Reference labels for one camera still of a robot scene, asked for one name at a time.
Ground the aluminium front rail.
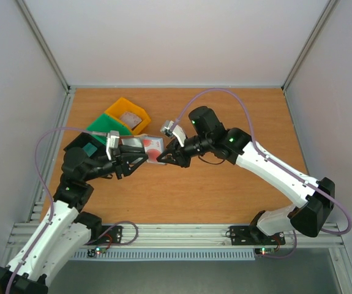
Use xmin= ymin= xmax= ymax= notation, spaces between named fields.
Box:
xmin=6 ymin=223 xmax=344 ymax=249

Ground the right small circuit board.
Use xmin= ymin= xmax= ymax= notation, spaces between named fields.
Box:
xmin=255 ymin=247 xmax=277 ymax=255

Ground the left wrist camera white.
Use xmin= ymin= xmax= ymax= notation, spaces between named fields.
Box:
xmin=105 ymin=130 xmax=120 ymax=160

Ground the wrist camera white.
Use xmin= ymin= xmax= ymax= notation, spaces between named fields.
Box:
xmin=160 ymin=120 xmax=187 ymax=147
xmin=105 ymin=130 xmax=120 ymax=160

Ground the brown leather card holder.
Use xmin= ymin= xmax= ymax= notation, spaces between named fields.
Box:
xmin=121 ymin=134 xmax=156 ymax=148

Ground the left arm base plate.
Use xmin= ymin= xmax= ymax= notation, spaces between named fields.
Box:
xmin=87 ymin=225 xmax=123 ymax=246

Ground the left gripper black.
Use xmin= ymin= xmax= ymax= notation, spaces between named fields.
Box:
xmin=84 ymin=144 xmax=149 ymax=181

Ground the small circuit board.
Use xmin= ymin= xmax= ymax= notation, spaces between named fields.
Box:
xmin=255 ymin=247 xmax=277 ymax=255
xmin=86 ymin=247 xmax=107 ymax=258

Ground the grey slotted cable duct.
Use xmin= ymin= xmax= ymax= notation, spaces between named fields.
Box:
xmin=71 ymin=248 xmax=255 ymax=262

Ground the cards stack in yellow bin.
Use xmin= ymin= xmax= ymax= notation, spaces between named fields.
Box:
xmin=119 ymin=111 xmax=142 ymax=130

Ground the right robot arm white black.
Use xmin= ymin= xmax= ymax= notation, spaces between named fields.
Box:
xmin=157 ymin=106 xmax=335 ymax=243

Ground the red white credit card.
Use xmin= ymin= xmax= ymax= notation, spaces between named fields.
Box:
xmin=143 ymin=136 xmax=164 ymax=164

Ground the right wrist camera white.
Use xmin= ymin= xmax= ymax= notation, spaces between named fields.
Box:
xmin=160 ymin=120 xmax=187 ymax=147

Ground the green plastic bin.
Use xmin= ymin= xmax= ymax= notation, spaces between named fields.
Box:
xmin=86 ymin=113 xmax=132 ymax=136

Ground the black plastic bin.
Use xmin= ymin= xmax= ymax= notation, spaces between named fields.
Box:
xmin=63 ymin=132 xmax=106 ymax=159

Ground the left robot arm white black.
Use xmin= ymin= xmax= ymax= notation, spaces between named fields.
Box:
xmin=0 ymin=145 xmax=148 ymax=293

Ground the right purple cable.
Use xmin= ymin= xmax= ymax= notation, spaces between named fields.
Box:
xmin=172 ymin=88 xmax=352 ymax=260

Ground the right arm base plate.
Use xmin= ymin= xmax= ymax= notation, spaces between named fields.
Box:
xmin=225 ymin=225 xmax=286 ymax=246

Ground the yellow plastic bin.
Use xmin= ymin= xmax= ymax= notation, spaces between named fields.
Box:
xmin=105 ymin=97 xmax=151 ymax=135

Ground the left small circuit board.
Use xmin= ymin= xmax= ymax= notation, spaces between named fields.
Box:
xmin=86 ymin=247 xmax=107 ymax=258

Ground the teal card in black bin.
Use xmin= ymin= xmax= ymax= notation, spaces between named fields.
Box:
xmin=82 ymin=143 xmax=97 ymax=157

